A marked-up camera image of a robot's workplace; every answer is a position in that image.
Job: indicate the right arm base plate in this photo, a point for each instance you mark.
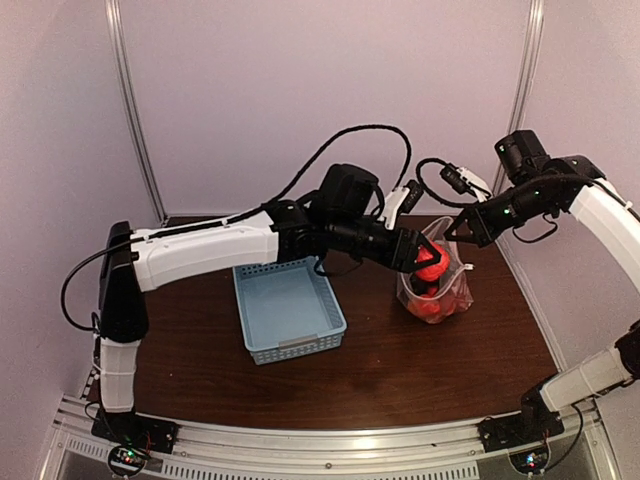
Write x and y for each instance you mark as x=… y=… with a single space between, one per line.
x=526 y=440

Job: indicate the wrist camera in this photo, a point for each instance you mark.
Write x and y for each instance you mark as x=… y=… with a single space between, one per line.
x=399 y=201
x=464 y=181

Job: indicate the front aluminium rail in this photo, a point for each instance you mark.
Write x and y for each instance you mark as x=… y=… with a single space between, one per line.
x=452 y=450

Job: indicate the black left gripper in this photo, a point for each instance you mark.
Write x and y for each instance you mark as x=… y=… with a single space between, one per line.
x=404 y=260

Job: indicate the left aluminium corner post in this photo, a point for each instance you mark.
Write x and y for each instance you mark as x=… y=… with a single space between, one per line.
x=132 y=115

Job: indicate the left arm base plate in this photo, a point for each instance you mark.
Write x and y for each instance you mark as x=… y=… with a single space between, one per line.
x=135 y=439

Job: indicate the red tomato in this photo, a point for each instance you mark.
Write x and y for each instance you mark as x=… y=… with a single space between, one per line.
x=436 y=269

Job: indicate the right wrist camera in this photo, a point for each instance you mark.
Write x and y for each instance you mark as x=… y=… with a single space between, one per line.
x=464 y=181

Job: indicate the red peach bunch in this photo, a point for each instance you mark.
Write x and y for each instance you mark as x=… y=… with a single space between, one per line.
x=432 y=310

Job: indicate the light blue plastic basket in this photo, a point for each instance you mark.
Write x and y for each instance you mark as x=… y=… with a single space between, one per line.
x=287 y=310

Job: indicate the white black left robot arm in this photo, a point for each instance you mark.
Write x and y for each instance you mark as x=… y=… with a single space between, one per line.
x=331 y=217

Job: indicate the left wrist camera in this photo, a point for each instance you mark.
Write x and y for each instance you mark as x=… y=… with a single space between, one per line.
x=399 y=201

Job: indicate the clear polka dot zip bag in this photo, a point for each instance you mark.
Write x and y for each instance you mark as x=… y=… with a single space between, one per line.
x=454 y=281

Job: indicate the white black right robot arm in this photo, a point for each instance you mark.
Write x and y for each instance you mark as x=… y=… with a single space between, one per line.
x=612 y=220

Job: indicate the right aluminium corner post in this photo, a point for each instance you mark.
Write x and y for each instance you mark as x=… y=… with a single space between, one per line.
x=528 y=65

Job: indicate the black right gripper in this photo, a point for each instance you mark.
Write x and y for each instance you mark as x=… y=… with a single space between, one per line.
x=484 y=233

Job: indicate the aluminium corner post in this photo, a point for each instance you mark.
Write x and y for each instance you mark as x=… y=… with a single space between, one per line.
x=528 y=65
x=132 y=115

